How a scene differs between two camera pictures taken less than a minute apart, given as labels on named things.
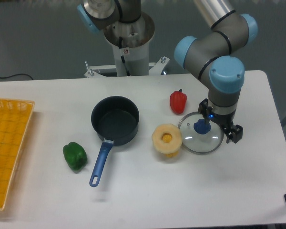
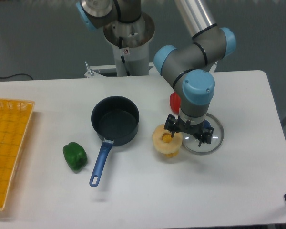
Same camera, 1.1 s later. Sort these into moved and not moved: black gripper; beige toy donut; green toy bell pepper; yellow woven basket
Moved: black gripper
Not moved: beige toy donut; green toy bell pepper; yellow woven basket
